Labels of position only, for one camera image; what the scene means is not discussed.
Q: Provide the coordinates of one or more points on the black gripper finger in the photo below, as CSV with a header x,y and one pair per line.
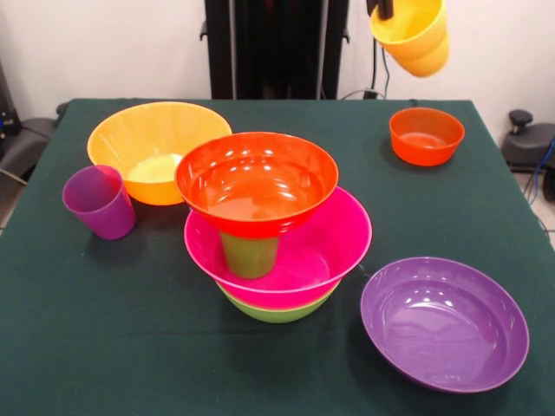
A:
x,y
371,6
387,9

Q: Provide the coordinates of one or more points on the yellow cup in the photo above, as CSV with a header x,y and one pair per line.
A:
x,y
420,43

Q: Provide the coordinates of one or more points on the large red shallow bowl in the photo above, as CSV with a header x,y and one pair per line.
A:
x,y
256,182

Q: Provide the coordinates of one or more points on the large pink bowl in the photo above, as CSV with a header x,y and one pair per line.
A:
x,y
338,242

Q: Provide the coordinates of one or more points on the green cup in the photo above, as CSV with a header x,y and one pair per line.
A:
x,y
249,258

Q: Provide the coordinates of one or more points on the small red bowl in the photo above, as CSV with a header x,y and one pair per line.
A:
x,y
427,138

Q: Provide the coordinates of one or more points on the black floor base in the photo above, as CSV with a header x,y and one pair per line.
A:
x,y
26,143
529,147

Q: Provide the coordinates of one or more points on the large orange bowl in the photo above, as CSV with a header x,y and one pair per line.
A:
x,y
147,130

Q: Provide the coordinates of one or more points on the large purple shallow bowl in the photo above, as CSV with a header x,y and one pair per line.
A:
x,y
442,325

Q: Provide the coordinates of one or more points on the green bowl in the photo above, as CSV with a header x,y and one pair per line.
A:
x,y
277,314

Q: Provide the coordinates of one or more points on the purple cup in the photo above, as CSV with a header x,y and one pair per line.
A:
x,y
102,208

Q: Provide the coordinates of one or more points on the dark green tablecloth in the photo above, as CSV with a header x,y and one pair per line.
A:
x,y
260,368

